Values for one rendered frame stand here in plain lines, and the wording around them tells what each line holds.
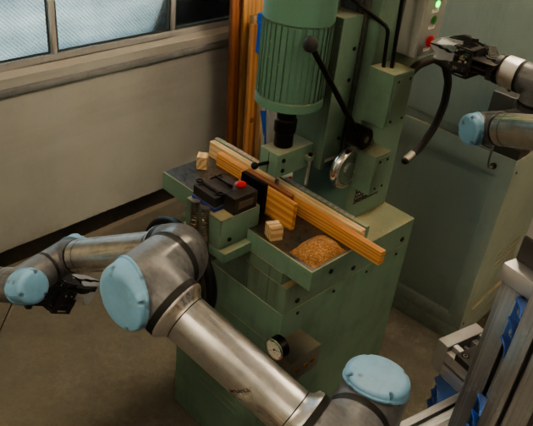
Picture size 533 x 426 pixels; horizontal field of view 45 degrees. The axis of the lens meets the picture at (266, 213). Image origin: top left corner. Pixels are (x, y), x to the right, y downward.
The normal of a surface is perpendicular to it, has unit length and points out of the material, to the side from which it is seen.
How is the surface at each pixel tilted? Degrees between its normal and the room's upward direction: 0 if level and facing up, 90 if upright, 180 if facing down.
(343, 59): 90
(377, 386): 8
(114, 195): 90
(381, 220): 0
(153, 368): 1
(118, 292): 87
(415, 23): 90
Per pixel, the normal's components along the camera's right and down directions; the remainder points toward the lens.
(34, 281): 0.82, -0.01
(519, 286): -0.84, 0.22
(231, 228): 0.69, 0.44
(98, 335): 0.10, -0.84
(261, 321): -0.72, 0.32
